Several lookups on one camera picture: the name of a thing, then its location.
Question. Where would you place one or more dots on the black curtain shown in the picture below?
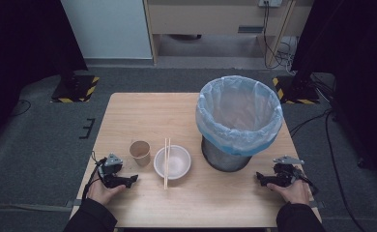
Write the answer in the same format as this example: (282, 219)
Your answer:
(15, 48)
(363, 64)

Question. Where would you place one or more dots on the blue plastic bin liner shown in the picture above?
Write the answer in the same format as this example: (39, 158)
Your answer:
(238, 109)

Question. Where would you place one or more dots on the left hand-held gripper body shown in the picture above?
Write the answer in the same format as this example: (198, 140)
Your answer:
(110, 172)

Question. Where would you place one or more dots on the white disposable bowl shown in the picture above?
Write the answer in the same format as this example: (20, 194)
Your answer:
(178, 162)

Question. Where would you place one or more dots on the grey tape piece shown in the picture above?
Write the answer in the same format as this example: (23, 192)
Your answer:
(318, 204)
(72, 203)

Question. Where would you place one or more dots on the metal mesh trash bin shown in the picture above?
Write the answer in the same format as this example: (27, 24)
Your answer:
(223, 161)

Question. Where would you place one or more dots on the person's left hand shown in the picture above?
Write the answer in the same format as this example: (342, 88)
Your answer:
(101, 193)

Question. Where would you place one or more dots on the white power strip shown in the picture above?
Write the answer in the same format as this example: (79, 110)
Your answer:
(270, 2)

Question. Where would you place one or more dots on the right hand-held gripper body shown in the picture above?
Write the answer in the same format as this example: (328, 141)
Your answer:
(286, 175)

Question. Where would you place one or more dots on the brown paper cup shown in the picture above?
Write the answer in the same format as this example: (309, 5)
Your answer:
(140, 153)

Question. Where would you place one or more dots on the person's right hand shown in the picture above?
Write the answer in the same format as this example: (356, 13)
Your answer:
(296, 193)

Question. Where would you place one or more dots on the black stand with striped base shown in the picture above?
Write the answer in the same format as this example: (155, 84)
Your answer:
(297, 92)
(77, 88)

